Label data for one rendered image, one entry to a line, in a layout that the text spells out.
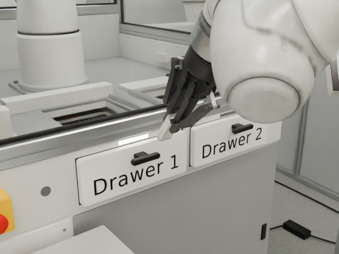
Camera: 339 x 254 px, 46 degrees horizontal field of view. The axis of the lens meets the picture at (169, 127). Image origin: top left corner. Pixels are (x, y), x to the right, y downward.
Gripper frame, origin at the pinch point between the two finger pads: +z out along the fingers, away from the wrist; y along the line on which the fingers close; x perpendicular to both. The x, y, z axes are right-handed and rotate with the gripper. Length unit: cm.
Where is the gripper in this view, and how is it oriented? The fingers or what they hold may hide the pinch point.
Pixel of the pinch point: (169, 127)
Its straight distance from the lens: 79.6
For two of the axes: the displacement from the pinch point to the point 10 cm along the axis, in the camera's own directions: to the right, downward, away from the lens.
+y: -5.0, -7.6, 4.1
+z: -3.5, 6.1, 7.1
